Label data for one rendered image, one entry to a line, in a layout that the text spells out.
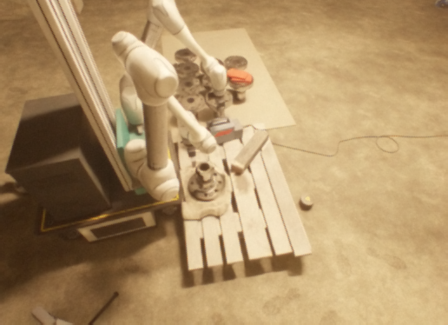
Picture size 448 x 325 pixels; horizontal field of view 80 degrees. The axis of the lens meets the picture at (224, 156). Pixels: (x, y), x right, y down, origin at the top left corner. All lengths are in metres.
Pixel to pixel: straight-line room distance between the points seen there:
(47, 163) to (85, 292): 0.92
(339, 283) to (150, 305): 1.21
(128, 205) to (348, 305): 1.52
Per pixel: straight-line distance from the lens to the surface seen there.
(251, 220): 1.94
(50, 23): 1.25
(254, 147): 2.21
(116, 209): 1.90
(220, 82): 1.95
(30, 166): 1.60
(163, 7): 1.65
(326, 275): 2.06
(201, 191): 1.99
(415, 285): 2.30
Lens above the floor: 1.87
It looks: 51 degrees down
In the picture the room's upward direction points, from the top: straight up
